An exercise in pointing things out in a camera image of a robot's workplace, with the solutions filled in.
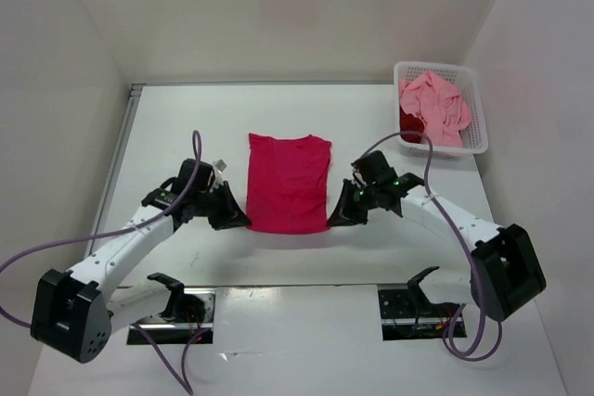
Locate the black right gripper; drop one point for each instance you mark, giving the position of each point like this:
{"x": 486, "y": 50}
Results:
{"x": 345, "y": 213}

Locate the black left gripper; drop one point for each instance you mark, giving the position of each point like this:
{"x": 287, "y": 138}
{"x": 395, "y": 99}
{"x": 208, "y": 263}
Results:
{"x": 231, "y": 215}

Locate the magenta t shirt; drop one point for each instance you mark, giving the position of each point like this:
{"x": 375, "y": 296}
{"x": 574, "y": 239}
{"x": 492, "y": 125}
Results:
{"x": 287, "y": 184}

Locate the light pink t shirt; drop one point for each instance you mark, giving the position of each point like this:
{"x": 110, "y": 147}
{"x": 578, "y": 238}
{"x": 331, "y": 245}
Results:
{"x": 439, "y": 104}

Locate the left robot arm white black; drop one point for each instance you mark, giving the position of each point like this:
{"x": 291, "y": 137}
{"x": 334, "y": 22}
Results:
{"x": 76, "y": 311}

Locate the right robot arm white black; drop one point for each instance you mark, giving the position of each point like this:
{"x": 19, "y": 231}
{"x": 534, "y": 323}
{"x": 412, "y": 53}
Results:
{"x": 504, "y": 272}

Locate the dark red t shirt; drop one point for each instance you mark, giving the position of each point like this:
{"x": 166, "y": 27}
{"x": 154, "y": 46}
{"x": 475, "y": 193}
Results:
{"x": 411, "y": 127}

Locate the white plastic laundry basket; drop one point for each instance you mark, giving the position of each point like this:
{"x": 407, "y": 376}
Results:
{"x": 474, "y": 137}

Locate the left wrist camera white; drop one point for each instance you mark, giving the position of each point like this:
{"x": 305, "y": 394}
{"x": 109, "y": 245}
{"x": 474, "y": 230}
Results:
{"x": 219, "y": 167}

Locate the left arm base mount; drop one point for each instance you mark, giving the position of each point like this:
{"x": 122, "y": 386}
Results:
{"x": 196, "y": 314}

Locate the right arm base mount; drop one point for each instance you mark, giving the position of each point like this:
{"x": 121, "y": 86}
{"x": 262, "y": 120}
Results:
{"x": 401, "y": 320}

